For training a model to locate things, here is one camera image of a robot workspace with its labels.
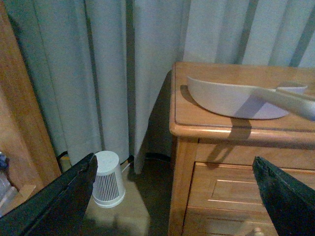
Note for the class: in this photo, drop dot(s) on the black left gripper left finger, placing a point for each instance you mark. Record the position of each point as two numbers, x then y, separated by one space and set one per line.
59 208

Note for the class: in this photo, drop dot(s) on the wooden nightstand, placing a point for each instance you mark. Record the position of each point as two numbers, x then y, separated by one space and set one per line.
214 192

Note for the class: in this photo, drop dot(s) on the light green curtain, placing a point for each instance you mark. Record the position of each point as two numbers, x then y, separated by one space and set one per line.
97 66

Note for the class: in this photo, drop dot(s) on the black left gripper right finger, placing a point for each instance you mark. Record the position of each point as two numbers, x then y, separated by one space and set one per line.
289 202

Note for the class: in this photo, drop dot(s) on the beige plastic dustpan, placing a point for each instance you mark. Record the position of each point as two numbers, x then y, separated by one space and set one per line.
237 101

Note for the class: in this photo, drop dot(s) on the white cylindrical air purifier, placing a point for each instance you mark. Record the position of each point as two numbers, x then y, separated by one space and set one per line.
108 189

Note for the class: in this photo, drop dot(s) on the wooden bed frame board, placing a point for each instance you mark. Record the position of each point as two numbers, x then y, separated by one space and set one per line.
23 135

